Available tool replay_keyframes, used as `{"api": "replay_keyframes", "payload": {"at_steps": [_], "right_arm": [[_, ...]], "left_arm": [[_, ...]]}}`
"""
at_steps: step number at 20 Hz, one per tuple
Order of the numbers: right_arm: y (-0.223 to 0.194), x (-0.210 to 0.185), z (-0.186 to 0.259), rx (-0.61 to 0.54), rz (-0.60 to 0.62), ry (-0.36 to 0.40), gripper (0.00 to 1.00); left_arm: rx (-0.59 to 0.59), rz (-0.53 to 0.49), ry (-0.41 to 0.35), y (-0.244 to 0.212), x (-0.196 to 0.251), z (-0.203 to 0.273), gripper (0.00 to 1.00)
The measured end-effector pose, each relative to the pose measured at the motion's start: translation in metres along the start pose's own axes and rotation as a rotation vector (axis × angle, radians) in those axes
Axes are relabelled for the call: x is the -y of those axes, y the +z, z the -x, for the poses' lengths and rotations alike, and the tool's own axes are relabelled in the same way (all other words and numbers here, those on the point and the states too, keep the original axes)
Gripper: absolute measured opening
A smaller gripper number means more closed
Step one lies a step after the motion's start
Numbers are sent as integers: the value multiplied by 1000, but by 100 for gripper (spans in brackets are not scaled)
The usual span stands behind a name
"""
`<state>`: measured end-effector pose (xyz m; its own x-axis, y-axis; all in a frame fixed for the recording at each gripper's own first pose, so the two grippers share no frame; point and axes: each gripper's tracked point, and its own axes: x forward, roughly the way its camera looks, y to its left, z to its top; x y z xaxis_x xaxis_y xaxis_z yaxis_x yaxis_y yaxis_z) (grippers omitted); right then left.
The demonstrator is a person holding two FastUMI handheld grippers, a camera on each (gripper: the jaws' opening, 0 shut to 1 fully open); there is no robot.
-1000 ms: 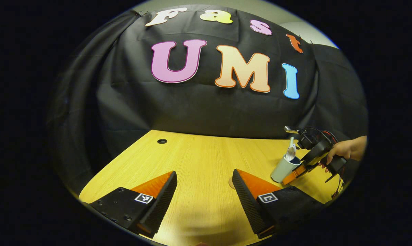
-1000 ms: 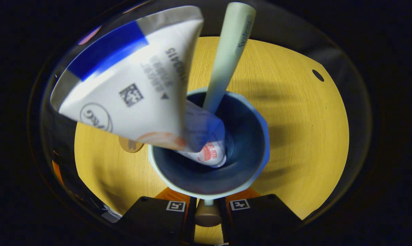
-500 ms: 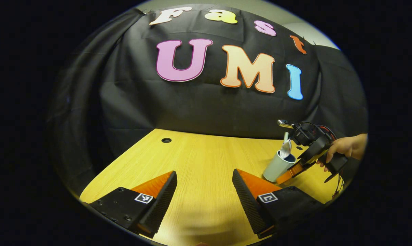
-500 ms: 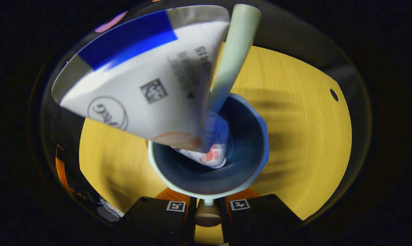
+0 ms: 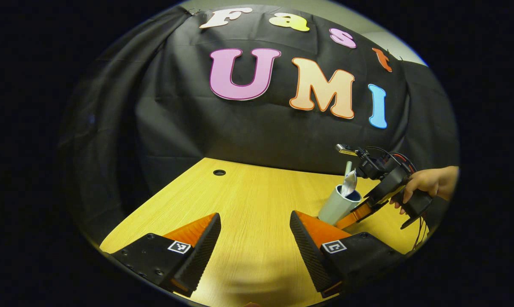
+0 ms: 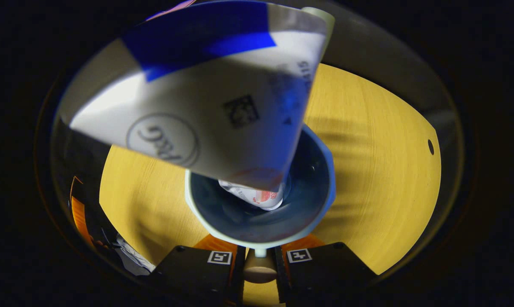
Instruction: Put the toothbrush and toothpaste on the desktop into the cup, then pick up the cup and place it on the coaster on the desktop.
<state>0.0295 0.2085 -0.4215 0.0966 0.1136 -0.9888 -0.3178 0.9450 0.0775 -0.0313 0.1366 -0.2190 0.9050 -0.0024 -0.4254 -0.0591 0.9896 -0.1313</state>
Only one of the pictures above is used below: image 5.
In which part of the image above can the white toothpaste tube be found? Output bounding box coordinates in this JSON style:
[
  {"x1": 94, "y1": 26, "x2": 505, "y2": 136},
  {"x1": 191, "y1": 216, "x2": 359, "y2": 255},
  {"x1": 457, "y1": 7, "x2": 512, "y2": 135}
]
[{"x1": 341, "y1": 169, "x2": 358, "y2": 197}]

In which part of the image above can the thin black cable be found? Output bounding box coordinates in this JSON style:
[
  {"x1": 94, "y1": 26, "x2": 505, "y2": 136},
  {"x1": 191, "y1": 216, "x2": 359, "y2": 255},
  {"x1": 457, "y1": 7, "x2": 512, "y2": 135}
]
[{"x1": 412, "y1": 215, "x2": 429, "y2": 251}]

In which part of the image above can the black and red cable bundle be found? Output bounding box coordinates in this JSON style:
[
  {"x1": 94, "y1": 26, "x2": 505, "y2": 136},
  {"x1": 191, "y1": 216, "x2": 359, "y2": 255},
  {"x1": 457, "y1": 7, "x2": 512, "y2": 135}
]
[{"x1": 363, "y1": 146, "x2": 417, "y2": 173}]

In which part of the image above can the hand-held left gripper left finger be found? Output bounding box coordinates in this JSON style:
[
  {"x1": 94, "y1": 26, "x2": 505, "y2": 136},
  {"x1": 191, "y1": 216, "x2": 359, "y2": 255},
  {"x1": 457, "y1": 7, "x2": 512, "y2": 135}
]
[{"x1": 109, "y1": 212, "x2": 222, "y2": 298}]

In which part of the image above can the wooden desktop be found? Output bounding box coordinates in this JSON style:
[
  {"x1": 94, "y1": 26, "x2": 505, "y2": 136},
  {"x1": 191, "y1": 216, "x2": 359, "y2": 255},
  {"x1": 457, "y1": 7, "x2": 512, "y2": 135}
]
[{"x1": 99, "y1": 157, "x2": 430, "y2": 307}]

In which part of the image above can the black backdrop cloth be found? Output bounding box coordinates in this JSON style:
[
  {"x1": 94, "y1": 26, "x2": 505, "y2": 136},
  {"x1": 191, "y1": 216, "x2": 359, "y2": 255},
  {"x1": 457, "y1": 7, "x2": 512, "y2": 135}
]
[{"x1": 59, "y1": 4, "x2": 460, "y2": 239}]

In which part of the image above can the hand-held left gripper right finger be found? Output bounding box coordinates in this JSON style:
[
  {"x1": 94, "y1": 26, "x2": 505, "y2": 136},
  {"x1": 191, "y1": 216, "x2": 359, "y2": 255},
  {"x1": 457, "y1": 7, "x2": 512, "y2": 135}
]
[{"x1": 289, "y1": 210, "x2": 407, "y2": 299}]

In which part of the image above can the light blue cup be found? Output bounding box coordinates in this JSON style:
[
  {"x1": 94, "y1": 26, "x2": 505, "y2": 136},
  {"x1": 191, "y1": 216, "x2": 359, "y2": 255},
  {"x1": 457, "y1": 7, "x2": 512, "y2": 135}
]
[{"x1": 318, "y1": 184, "x2": 362, "y2": 226}]

